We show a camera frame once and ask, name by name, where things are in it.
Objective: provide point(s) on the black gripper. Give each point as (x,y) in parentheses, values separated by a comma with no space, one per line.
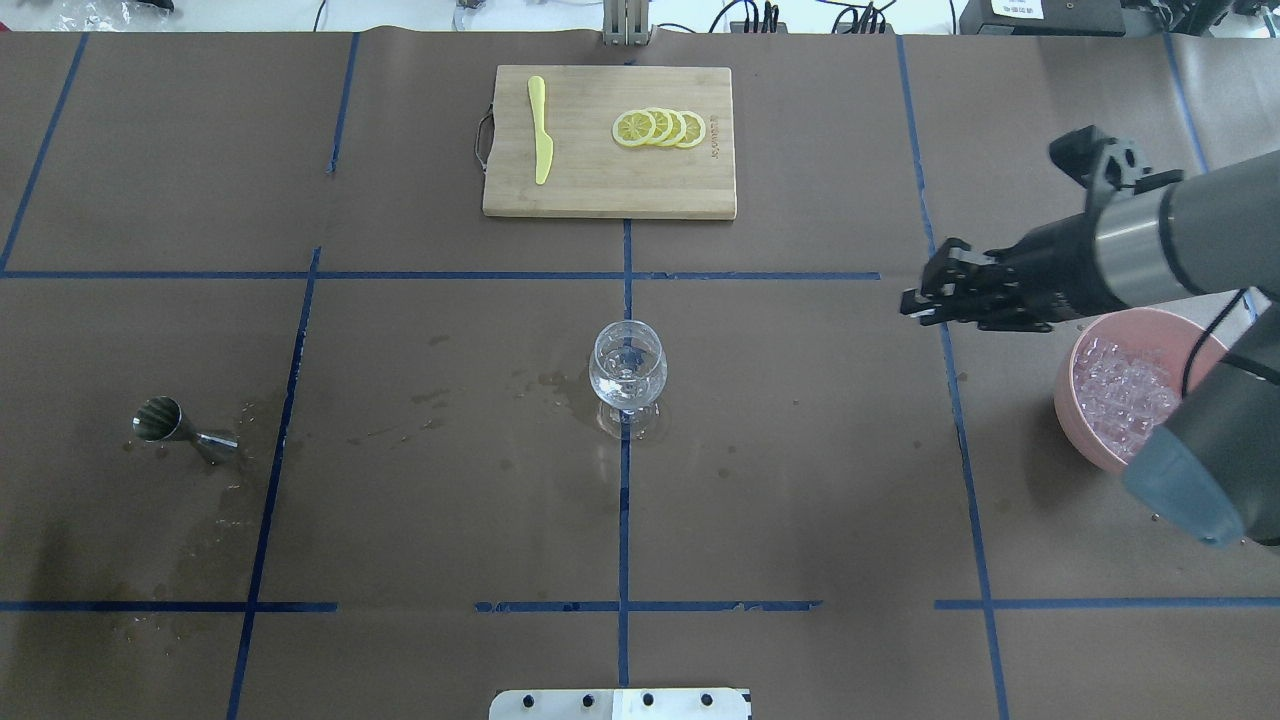
(1058,262)

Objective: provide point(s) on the steel double jigger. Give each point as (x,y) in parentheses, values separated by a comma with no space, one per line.
(161,419)

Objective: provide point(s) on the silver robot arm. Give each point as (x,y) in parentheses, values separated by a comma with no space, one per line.
(1146,240)

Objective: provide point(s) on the pink bowl of ice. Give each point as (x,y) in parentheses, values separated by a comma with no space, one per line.
(1124,375)

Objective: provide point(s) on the clear wine glass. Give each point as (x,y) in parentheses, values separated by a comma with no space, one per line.
(628,370)

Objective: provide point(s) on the black power box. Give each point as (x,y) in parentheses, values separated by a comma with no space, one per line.
(1042,18)

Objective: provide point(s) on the yellow lemon slice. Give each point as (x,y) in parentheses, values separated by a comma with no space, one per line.
(634,129)
(694,130)
(662,126)
(675,129)

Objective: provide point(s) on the bamboo cutting board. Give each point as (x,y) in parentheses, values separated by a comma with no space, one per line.
(594,178)

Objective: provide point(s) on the yellow plastic knife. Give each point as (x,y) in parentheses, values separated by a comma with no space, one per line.
(543,143)

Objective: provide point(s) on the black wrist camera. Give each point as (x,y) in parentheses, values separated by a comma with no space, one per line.
(1107,167)

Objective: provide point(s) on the aluminium frame post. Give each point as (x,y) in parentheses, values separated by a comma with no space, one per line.
(626,23)

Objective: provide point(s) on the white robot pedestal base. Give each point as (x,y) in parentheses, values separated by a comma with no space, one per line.
(623,703)

